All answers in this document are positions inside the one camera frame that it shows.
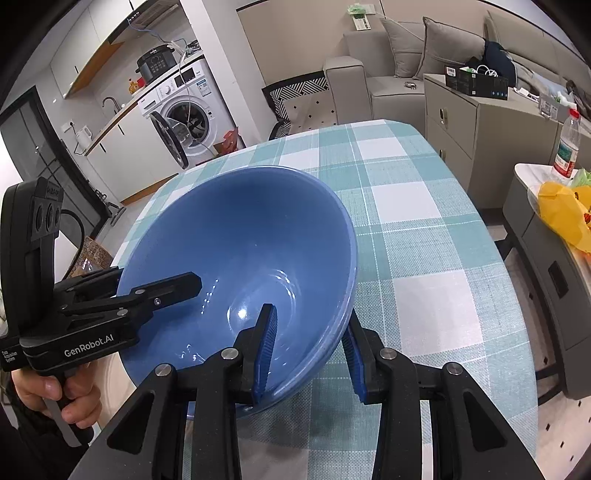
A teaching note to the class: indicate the white washing machine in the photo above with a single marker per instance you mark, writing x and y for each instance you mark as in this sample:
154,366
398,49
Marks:
188,113

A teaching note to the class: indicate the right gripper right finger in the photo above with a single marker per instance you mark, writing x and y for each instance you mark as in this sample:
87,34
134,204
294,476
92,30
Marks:
362,347

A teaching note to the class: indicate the grey sofa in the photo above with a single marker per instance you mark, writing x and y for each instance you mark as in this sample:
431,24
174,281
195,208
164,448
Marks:
374,78

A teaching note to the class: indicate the teal checkered tablecloth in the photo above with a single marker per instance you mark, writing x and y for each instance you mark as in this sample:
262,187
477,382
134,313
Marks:
431,282

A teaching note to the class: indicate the black box on cabinet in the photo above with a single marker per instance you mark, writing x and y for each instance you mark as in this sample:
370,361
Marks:
472,83

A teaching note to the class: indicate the left hand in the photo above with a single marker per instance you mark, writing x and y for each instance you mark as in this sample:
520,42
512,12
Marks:
84,395

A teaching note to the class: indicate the red cardboard box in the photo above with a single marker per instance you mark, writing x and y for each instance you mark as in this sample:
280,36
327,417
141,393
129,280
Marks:
228,144

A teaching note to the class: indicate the large blue bowl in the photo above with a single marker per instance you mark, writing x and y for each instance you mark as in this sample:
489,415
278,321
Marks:
254,236

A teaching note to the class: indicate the yellow plastic bag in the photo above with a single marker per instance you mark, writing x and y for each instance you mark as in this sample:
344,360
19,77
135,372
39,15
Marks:
566,211

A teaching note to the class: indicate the plastic water bottle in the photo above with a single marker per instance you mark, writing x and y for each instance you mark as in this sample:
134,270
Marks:
568,148

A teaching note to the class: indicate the beige lower plate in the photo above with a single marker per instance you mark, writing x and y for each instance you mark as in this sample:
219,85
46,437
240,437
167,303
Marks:
115,387

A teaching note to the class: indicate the grey cushion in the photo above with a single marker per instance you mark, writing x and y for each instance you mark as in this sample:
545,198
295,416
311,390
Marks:
446,45

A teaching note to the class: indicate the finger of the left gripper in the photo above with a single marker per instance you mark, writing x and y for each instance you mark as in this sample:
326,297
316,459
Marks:
96,285
143,300

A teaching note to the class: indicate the black pressure cooker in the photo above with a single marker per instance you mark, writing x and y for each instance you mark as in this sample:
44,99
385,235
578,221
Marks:
154,63

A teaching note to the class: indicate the grey side cabinet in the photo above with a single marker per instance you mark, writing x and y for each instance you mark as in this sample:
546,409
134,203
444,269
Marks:
482,139

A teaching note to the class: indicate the grey coffee table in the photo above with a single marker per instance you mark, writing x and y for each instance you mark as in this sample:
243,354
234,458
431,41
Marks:
561,278

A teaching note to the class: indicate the black patterned chair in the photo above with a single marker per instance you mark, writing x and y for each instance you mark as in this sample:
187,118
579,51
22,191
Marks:
300,104

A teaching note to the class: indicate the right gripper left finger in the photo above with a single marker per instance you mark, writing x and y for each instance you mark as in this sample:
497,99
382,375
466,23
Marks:
256,347

